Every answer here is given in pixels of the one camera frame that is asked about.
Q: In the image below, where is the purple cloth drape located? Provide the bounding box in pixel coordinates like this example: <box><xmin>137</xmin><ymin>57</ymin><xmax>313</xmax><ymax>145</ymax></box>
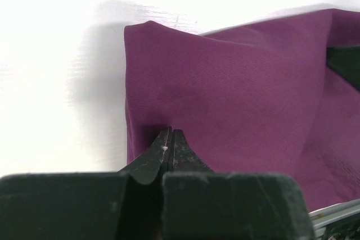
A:
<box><xmin>124</xmin><ymin>10</ymin><xmax>359</xmax><ymax>210</ymax></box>

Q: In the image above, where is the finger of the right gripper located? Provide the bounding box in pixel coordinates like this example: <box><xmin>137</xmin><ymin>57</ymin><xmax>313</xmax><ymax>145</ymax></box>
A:
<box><xmin>326</xmin><ymin>46</ymin><xmax>360</xmax><ymax>91</ymax></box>

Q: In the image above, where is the aluminium rail frame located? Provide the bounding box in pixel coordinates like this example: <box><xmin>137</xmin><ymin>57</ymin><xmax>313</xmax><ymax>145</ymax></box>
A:
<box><xmin>309</xmin><ymin>199</ymin><xmax>359</xmax><ymax>240</ymax></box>

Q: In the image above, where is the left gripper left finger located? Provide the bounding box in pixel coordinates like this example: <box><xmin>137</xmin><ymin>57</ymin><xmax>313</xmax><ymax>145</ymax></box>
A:
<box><xmin>1</xmin><ymin>128</ymin><xmax>172</xmax><ymax>239</ymax></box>

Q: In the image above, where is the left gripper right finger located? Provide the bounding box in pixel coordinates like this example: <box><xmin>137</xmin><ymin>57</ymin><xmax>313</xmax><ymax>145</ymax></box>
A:
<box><xmin>162</xmin><ymin>130</ymin><xmax>315</xmax><ymax>239</ymax></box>

